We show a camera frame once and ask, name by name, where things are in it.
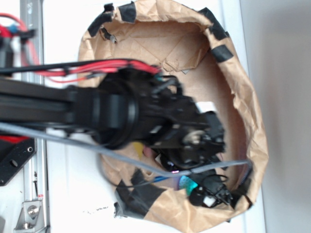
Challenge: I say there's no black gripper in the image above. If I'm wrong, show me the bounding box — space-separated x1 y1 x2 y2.
143 73 233 208

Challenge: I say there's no green ball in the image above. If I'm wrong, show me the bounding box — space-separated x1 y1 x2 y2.
178 176 198 196

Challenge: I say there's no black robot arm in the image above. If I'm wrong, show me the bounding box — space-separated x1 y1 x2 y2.
0 69 232 206

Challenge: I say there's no yellow green sponge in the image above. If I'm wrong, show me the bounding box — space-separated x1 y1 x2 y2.
133 142 144 159

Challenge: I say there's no brown paper bag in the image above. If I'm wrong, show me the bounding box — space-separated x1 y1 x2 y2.
79 0 268 233

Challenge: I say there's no metal corner bracket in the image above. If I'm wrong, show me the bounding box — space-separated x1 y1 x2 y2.
14 200 45 233

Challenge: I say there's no red wire bundle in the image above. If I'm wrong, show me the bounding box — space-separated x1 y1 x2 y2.
0 13 162 83

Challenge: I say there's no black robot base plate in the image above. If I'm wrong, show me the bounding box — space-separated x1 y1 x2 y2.
0 135 35 187

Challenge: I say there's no grey cable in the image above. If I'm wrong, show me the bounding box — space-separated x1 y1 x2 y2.
0 121 253 187

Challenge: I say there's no aluminium rail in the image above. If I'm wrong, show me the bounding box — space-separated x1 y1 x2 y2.
14 0 50 233

